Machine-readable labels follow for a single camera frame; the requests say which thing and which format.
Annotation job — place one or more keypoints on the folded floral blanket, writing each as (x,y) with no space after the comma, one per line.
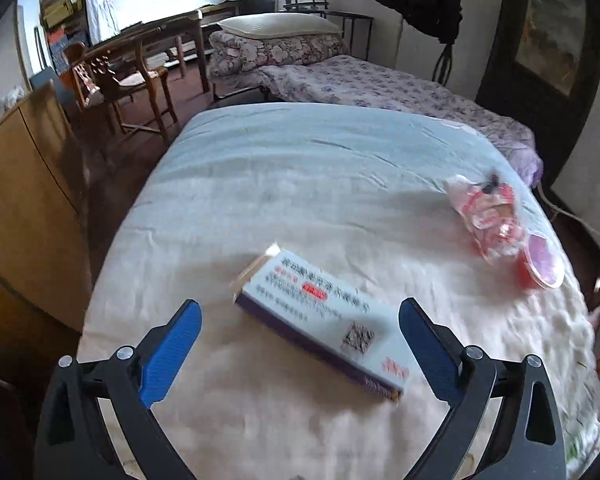
(238,55)

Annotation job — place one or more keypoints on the black metal bed headboard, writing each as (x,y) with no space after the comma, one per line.
(356,31)

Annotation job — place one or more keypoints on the wooden chair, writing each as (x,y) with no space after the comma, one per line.
(95,82)

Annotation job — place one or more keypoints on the white pillow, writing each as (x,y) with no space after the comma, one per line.
(278,25)

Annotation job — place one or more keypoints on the wooden cabinet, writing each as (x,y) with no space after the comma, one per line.
(43,247)

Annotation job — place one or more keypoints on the purple floral bed sheet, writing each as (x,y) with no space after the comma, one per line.
(349,81)

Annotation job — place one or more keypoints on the wooden desk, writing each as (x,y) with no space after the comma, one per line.
(136,39)

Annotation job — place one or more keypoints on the framed landscape painting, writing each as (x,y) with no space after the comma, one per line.
(543,71)

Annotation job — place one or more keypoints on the bookshelf with books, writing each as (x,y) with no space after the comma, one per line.
(64,22)

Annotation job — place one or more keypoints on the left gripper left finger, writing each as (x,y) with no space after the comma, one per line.
(73,441)

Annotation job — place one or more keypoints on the white blue medicine box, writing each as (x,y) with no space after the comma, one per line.
(332,320)

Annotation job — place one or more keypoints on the red snack wrapper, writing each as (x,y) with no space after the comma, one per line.
(488,210)

